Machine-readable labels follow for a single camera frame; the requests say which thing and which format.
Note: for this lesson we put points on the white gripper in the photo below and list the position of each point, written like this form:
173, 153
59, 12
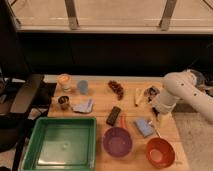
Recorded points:
151, 92

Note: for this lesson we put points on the yellow banana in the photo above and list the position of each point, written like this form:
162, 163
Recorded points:
139, 96

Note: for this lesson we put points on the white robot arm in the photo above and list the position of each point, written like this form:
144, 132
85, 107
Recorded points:
183, 85

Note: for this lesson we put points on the blue plastic cup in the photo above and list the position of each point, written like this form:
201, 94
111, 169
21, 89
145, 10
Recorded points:
82, 86

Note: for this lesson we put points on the clear cup with orange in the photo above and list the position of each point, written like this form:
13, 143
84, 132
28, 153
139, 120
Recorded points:
64, 80

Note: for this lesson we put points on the dark metal cup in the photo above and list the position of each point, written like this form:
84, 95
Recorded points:
64, 102

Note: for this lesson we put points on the metal spoon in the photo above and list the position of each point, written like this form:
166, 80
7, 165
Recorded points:
156, 130

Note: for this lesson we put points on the blue sponge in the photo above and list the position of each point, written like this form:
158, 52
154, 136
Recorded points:
144, 128

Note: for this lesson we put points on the orange carrot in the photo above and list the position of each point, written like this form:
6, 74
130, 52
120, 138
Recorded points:
123, 122

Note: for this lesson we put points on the black rectangular block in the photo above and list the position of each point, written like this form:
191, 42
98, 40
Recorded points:
112, 117

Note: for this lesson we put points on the grey bowl on stand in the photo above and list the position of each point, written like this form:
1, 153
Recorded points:
196, 78

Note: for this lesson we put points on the purple bowl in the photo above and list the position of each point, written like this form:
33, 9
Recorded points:
117, 142

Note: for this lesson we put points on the red bowl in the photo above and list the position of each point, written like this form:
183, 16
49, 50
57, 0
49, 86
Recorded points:
160, 153

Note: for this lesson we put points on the crumpled blue-white cloth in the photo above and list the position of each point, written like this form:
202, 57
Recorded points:
85, 107

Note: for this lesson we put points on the green plastic bin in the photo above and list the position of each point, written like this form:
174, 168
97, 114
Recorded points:
62, 144

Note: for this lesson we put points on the black chair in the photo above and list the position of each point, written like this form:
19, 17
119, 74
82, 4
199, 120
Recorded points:
14, 124

